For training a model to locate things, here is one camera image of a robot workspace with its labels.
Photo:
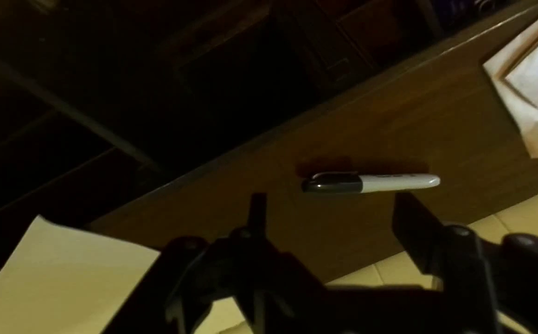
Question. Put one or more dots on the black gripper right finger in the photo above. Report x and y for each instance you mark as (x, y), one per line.
(478, 279)

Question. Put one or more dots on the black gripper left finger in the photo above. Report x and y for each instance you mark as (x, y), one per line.
(270, 288)

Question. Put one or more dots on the black and grey marker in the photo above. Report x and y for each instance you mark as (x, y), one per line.
(348, 182)

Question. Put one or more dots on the cream envelope on desk top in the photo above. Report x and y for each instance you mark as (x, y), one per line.
(513, 77)

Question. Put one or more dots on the dark wooden secretary desk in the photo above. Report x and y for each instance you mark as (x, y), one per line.
(154, 119)

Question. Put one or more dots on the white paper on desk top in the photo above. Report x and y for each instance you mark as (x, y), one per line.
(64, 281)

